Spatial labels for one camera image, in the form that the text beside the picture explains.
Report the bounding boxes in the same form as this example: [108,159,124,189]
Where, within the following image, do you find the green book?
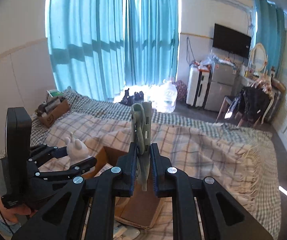
[46,89,64,98]

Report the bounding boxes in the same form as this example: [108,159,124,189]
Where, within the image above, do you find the white object beside box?
[112,224,140,240]

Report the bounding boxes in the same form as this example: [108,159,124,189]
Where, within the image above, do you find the narrow teal curtain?
[123,0,180,93]

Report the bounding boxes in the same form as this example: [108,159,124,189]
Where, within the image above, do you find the white rabbit figurine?
[66,131,90,159]

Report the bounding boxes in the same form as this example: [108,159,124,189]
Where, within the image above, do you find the chair with dark jacket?
[236,86,272,128]

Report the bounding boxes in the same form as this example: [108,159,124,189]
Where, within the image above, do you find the bed with checked sheet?
[0,86,275,240]

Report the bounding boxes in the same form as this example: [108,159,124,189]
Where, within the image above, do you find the floral fabric bag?
[175,80,188,103]

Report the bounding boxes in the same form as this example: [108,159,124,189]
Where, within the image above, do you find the wide teal curtain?
[47,0,129,103]

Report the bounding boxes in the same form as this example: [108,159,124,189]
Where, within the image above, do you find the white suitcase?
[186,66,212,108]

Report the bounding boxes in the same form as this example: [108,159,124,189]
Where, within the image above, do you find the teal side window curtain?
[254,0,286,77]

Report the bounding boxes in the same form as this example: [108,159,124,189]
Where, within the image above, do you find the silver mini fridge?
[205,60,239,113]

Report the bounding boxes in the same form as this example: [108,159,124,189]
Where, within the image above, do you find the black shoe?
[133,91,145,103]
[120,88,132,105]

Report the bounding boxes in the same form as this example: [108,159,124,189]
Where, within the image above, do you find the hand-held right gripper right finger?
[150,143,274,240]

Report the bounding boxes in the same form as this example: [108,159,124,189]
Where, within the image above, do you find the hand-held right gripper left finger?
[11,142,139,240]

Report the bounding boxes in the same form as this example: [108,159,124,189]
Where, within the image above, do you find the black wall television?
[212,23,252,58]

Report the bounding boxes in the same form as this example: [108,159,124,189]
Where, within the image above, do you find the white oval vanity mirror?
[248,42,269,77]

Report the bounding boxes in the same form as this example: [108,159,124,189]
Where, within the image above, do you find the brown wooden stool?
[216,95,242,125]

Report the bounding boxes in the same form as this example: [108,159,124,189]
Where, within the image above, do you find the clear water jug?
[156,79,178,113]

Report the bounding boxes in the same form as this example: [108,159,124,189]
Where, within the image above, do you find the small cardboard box with clutter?
[35,98,71,129]

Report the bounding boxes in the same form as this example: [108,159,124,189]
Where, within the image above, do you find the person's left hand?
[2,204,38,227]

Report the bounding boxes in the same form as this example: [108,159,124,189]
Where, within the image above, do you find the plastic bags on fridge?
[199,53,238,72]

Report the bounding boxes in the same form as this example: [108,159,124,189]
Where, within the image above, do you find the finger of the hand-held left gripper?
[30,144,69,167]
[39,156,97,181]

